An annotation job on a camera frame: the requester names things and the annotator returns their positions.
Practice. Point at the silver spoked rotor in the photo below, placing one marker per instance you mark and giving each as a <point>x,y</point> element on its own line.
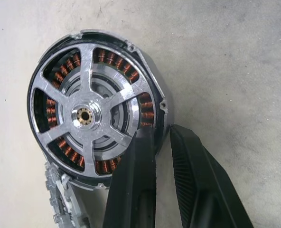
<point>88,59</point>

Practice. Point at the black motor housing copper coils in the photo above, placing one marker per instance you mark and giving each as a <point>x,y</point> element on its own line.
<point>152,71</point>

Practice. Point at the silver motor lid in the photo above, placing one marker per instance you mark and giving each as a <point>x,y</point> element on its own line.
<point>64,190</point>

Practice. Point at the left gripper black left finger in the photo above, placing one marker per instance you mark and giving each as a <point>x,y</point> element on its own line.
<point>133,190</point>

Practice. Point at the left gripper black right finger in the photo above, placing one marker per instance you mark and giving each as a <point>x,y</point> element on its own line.
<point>202,180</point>

